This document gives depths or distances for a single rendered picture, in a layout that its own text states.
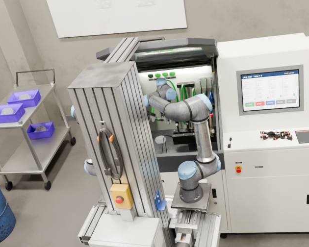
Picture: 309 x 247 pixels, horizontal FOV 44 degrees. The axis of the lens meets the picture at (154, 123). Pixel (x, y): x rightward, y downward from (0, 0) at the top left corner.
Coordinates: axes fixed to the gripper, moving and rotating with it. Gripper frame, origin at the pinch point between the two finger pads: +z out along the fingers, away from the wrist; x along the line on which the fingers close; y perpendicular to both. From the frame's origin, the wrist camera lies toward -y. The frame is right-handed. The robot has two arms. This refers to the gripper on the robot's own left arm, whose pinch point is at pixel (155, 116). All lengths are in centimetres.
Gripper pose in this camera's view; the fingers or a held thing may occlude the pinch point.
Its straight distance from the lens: 290.8
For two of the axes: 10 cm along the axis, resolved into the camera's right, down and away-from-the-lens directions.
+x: 6.6, 0.8, -7.5
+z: 7.1, 2.8, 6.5
